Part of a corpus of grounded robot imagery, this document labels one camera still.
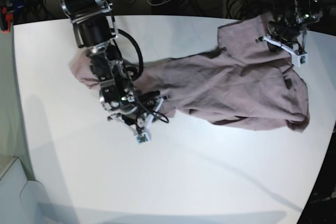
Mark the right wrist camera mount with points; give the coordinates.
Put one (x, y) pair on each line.
(141, 127)

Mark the red and black clamp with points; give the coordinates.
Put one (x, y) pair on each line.
(6, 18)

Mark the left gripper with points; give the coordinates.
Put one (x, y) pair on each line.
(292, 31)

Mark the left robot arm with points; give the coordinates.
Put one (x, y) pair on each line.
(296, 8)

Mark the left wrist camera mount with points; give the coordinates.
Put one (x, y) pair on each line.
(296, 50)

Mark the grey side table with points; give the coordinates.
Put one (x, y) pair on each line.
(21, 199)

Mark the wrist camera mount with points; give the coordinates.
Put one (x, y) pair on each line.
(296, 50)
(141, 127)

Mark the mauve t-shirt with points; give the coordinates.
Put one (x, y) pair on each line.
(239, 84)

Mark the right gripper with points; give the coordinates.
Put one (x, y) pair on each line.
(113, 95)

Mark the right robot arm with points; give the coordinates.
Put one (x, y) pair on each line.
(94, 28)

